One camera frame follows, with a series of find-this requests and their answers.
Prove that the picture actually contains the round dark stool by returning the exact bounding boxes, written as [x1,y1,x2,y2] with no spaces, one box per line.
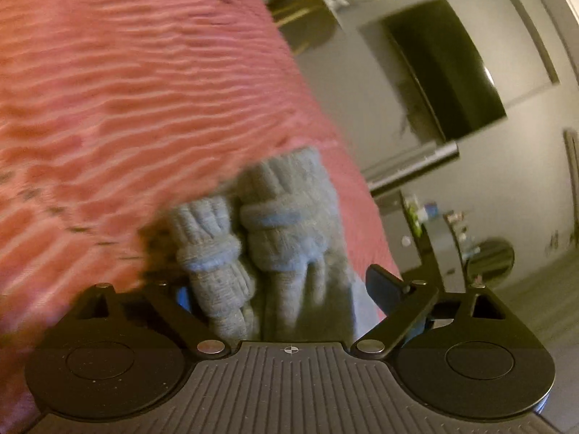
[466,238,516,282]

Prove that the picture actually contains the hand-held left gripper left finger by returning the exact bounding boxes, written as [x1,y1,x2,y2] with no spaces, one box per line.
[72,281,231,358]

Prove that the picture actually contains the pink ribbed blanket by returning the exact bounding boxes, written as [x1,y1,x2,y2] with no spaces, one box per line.
[0,0,404,434]

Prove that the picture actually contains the grey sweatpants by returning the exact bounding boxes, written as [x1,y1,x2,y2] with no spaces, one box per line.
[165,146,386,345]

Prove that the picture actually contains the black wall television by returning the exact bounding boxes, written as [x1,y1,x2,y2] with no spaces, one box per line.
[381,0,508,144]

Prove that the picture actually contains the grey soundbar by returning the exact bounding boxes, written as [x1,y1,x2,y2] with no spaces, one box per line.
[362,140,460,191]

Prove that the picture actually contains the gold round side table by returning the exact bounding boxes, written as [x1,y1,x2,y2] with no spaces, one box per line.
[267,0,354,56]

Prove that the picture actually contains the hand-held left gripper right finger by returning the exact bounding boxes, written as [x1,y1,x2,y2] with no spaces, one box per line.
[350,263,504,358]

